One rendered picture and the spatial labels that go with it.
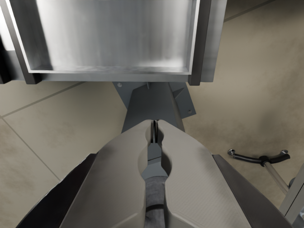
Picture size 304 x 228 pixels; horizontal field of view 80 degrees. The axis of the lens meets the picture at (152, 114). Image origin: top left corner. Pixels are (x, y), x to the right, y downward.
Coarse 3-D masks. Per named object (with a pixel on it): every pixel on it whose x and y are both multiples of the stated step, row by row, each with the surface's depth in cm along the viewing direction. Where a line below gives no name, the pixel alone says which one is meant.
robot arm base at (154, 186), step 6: (144, 180) 58; (150, 180) 57; (156, 180) 56; (162, 180) 56; (150, 186) 55; (156, 186) 55; (162, 186) 55; (150, 192) 54; (156, 192) 54; (162, 192) 53; (150, 198) 53; (156, 198) 52; (162, 198) 52; (150, 204) 52; (156, 204) 51; (162, 204) 51; (150, 210) 50
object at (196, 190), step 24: (168, 144) 10; (192, 144) 10; (168, 168) 10; (192, 168) 8; (216, 168) 8; (168, 192) 7; (192, 192) 7; (216, 192) 7; (168, 216) 7; (192, 216) 6; (216, 216) 6; (240, 216) 6
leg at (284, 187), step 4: (264, 164) 140; (268, 164) 138; (268, 168) 135; (272, 168) 134; (272, 172) 131; (276, 172) 130; (272, 176) 130; (276, 176) 128; (280, 176) 128; (276, 180) 126; (280, 180) 124; (280, 184) 123; (284, 184) 121; (280, 188) 122; (284, 188) 119; (288, 188) 118; (284, 192) 119
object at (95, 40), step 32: (32, 0) 27; (64, 0) 27; (96, 0) 27; (128, 0) 27; (160, 0) 27; (192, 0) 27; (32, 32) 29; (64, 32) 29; (96, 32) 29; (128, 32) 29; (160, 32) 29; (192, 32) 27; (32, 64) 29; (64, 64) 32; (96, 64) 32; (128, 64) 32; (160, 64) 32
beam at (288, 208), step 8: (296, 176) 107; (296, 184) 107; (288, 192) 113; (296, 192) 107; (288, 200) 113; (296, 200) 107; (280, 208) 120; (288, 208) 113; (296, 208) 107; (288, 216) 113; (296, 216) 107; (296, 224) 110
